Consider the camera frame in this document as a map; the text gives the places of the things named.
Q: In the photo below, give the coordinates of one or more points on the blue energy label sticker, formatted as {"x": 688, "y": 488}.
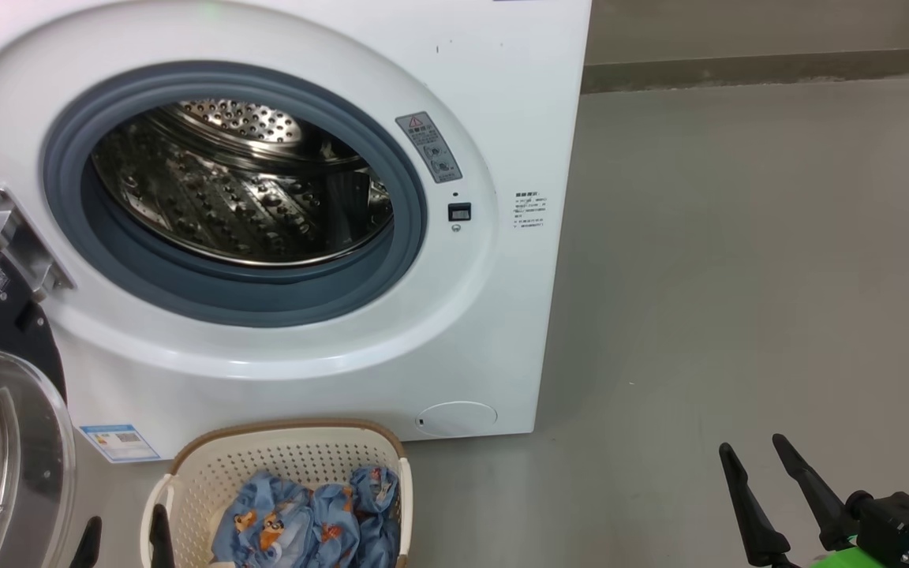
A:
{"x": 119, "y": 443}

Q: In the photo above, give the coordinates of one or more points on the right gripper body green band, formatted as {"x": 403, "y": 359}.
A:
{"x": 857, "y": 562}

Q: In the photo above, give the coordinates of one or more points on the grey rubber door gasket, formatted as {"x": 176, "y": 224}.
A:
{"x": 265, "y": 296}

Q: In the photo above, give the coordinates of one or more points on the cream perforated laundry basket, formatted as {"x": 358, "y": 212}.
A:
{"x": 297, "y": 446}

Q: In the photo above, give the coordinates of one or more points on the white front-load washing machine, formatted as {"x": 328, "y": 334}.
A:
{"x": 494, "y": 315}

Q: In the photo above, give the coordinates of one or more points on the black glass washing machine door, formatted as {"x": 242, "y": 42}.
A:
{"x": 5, "y": 442}

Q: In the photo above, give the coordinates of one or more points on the perforated steel washer drum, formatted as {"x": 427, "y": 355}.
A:
{"x": 226, "y": 205}

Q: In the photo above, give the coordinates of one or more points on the round drain filter cover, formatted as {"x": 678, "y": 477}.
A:
{"x": 456, "y": 418}

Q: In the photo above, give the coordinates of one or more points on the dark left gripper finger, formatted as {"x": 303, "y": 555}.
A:
{"x": 87, "y": 552}
{"x": 161, "y": 548}

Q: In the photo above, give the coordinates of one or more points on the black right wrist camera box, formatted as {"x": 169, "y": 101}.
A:
{"x": 896, "y": 525}

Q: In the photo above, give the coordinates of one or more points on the metal door hinge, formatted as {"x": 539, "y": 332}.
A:
{"x": 20, "y": 237}

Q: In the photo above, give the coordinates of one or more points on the grey warning sticker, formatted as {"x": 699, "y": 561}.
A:
{"x": 429, "y": 147}

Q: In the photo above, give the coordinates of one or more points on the black door latch socket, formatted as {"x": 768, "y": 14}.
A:
{"x": 459, "y": 212}

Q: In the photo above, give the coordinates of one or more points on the blue cartoon print clothing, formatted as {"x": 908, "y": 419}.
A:
{"x": 304, "y": 521}

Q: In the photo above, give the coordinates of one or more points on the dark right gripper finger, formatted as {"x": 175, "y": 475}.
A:
{"x": 750, "y": 513}
{"x": 813, "y": 493}

